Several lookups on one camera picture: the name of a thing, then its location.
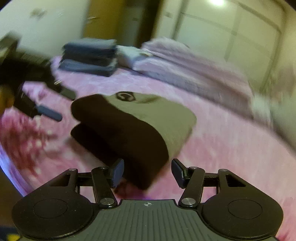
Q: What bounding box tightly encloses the white wardrobe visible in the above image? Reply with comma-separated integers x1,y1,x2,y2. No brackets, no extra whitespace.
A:
152,1,286,91

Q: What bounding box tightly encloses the grey and brown sweater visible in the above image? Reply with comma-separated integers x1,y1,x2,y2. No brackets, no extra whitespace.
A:
71,91,197,190

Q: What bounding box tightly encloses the left hand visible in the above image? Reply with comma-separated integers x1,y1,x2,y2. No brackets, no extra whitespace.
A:
0,85,15,117

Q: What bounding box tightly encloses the grey checked cushion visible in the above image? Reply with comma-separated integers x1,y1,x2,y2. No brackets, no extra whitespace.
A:
270,99,295,148

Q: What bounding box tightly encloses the folded lilac quilt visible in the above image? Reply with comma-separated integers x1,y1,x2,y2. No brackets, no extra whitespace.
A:
116,37,255,119

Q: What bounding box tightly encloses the pink floral bed blanket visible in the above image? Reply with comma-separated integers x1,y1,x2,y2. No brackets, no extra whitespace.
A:
0,55,296,241

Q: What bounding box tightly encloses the stack of folded jeans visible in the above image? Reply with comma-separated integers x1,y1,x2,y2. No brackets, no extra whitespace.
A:
59,38,118,77

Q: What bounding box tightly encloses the wooden door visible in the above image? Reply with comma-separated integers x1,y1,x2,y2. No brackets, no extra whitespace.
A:
83,0,125,39

